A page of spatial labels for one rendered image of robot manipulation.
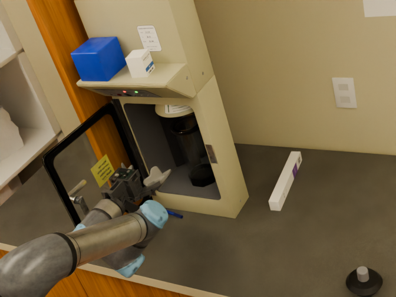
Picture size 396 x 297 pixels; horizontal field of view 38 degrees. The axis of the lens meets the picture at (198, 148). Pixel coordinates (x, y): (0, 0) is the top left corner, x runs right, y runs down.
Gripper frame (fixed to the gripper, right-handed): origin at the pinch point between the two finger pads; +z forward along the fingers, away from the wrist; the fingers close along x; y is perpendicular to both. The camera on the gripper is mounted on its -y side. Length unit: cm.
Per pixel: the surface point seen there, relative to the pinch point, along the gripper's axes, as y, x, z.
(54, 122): -24, 101, 53
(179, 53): 32.2, -14.0, 11.7
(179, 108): 12.4, -5.5, 14.7
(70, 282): -45, 44, -15
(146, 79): 29.5, -7.9, 2.4
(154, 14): 43.8, -10.1, 11.7
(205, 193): -19.9, -5.4, 13.6
